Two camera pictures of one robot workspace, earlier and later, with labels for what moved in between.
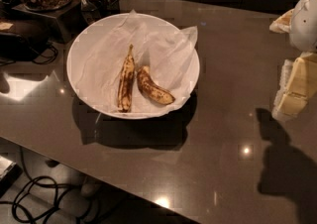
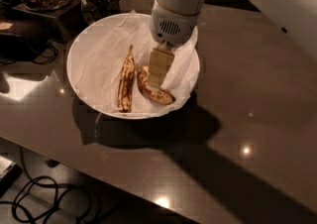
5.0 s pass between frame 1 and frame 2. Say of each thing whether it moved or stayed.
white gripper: moved
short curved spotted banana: stayed
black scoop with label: stayed
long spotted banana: stayed
